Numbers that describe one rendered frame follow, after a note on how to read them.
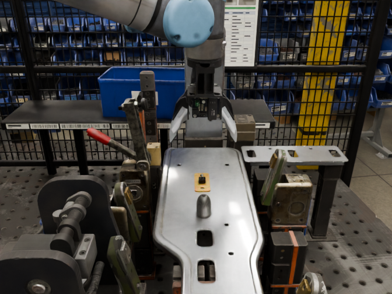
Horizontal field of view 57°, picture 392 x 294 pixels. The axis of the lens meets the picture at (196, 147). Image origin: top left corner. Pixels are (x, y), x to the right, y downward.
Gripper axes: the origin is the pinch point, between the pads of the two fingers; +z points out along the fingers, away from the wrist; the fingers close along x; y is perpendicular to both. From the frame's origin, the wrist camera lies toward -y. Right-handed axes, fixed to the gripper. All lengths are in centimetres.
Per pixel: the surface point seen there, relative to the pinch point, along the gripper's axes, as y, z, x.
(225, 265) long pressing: 28.0, 10.7, 3.3
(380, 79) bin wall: -192, 45, 143
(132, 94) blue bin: -36.0, 1.5, -21.8
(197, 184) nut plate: 1.5, 11.1, -1.2
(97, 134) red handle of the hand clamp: 0.5, -2.1, -24.2
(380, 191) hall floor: -143, 115, 137
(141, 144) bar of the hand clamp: 1.6, -0.1, -14.2
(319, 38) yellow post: -58, -12, 44
